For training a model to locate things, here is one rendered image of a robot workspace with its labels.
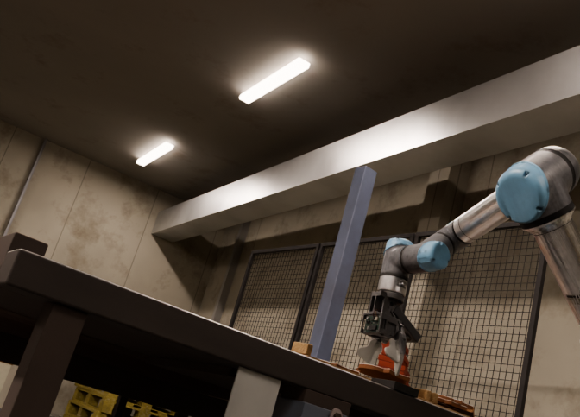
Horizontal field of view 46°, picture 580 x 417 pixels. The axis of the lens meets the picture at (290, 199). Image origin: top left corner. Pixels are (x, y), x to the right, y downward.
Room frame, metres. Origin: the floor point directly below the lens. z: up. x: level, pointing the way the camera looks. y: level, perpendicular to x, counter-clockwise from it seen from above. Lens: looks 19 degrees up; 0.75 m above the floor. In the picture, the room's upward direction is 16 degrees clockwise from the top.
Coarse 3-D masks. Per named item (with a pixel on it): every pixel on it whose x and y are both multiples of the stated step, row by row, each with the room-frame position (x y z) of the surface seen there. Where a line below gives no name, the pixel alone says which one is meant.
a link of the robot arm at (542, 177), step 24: (528, 168) 1.26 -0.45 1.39; (552, 168) 1.27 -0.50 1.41; (504, 192) 1.31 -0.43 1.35; (528, 192) 1.26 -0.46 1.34; (552, 192) 1.26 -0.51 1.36; (528, 216) 1.29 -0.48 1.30; (552, 216) 1.28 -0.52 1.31; (552, 240) 1.31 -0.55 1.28; (576, 240) 1.31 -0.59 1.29; (552, 264) 1.35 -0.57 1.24; (576, 264) 1.32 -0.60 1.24; (576, 288) 1.34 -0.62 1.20; (576, 312) 1.38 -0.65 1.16
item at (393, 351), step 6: (390, 342) 1.71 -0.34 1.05; (396, 342) 1.72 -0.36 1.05; (390, 348) 1.70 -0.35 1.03; (396, 348) 1.72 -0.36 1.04; (390, 354) 1.69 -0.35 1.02; (396, 354) 1.71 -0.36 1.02; (402, 354) 1.71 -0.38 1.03; (396, 360) 1.70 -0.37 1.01; (402, 360) 1.71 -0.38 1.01; (396, 366) 1.71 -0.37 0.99; (396, 372) 1.70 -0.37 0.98
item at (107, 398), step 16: (80, 384) 8.79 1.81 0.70; (80, 400) 8.80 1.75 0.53; (96, 400) 8.27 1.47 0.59; (112, 400) 7.74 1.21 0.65; (128, 400) 8.33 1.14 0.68; (64, 416) 8.85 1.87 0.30; (80, 416) 8.26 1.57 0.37; (96, 416) 7.72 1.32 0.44; (128, 416) 8.17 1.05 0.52; (144, 416) 7.92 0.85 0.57; (160, 416) 7.99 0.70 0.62
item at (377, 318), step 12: (372, 300) 1.74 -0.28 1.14; (384, 300) 1.72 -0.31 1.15; (396, 300) 1.74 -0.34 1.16; (372, 312) 1.73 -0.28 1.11; (384, 312) 1.72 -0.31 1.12; (372, 324) 1.72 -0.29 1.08; (384, 324) 1.71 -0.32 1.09; (396, 324) 1.73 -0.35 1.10; (372, 336) 1.75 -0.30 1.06; (384, 336) 1.71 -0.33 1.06
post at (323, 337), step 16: (368, 176) 3.84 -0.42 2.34; (352, 192) 3.87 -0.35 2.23; (368, 192) 3.85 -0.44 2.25; (352, 208) 3.84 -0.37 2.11; (352, 224) 3.83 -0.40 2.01; (352, 240) 3.84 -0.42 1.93; (336, 256) 3.87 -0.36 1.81; (352, 256) 3.86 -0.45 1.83; (336, 272) 3.83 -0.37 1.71; (336, 288) 3.83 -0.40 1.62; (320, 304) 3.89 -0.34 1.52; (336, 304) 3.84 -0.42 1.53; (320, 320) 3.86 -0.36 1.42; (336, 320) 3.86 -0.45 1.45; (320, 336) 3.83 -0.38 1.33; (320, 352) 3.83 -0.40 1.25
